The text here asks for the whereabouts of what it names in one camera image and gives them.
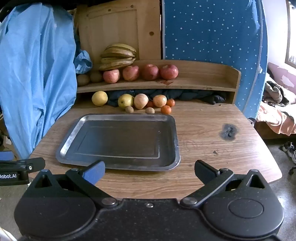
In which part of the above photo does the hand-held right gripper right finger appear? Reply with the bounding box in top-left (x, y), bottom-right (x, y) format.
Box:
top-left (180, 160), bottom-right (270, 208)

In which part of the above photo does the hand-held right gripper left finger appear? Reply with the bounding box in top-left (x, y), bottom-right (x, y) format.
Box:
top-left (28, 160), bottom-right (119, 208)

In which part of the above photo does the metal tray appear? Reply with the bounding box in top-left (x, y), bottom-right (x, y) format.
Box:
top-left (56, 113), bottom-right (181, 172)

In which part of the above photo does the round yellow pear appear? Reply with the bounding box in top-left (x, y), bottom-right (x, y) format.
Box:
top-left (92, 91), bottom-right (108, 106)

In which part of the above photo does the dark blue cloth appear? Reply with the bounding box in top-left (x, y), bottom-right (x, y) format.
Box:
top-left (107, 89), bottom-right (226, 107)

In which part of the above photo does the yellow-green apple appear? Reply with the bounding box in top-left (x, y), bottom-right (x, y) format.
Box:
top-left (118, 94), bottom-right (134, 109)

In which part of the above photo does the orange-yellow apple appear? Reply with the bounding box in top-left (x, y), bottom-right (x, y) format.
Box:
top-left (153, 95), bottom-right (167, 108)

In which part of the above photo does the striped cream melon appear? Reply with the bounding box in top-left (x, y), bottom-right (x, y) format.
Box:
top-left (134, 93), bottom-right (149, 109)

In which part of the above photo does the light blue garment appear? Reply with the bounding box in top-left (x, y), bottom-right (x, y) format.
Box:
top-left (0, 2), bottom-right (78, 160)

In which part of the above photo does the pink blanket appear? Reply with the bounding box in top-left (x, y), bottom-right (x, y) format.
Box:
top-left (254, 102), bottom-right (296, 136)

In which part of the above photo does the wooden shelf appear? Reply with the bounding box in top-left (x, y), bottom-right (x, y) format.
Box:
top-left (76, 60), bottom-right (241, 104)

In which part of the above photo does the red apple with pale top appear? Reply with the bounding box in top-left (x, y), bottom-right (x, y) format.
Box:
top-left (160, 65), bottom-right (179, 80)

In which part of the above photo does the grey clothing pile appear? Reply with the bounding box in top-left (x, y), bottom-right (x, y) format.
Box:
top-left (264, 81), bottom-right (289, 106)

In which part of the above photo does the crumpled blue plastic bag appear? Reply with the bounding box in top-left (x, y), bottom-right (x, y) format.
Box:
top-left (74, 50), bottom-right (93, 75)

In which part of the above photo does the dark red apple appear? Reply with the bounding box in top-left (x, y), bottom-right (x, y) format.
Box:
top-left (142, 64), bottom-right (159, 81)

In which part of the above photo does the banana bunch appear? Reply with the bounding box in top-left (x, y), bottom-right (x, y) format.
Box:
top-left (99, 44), bottom-right (137, 71)

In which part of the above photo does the purple bed sheet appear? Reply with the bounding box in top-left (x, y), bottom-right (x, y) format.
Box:
top-left (267, 62), bottom-right (296, 105)

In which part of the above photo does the blue starry fabric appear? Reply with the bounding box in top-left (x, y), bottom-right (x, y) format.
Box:
top-left (161, 0), bottom-right (269, 118)

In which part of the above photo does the window frame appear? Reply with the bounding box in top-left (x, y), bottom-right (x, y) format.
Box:
top-left (285, 0), bottom-right (296, 67)

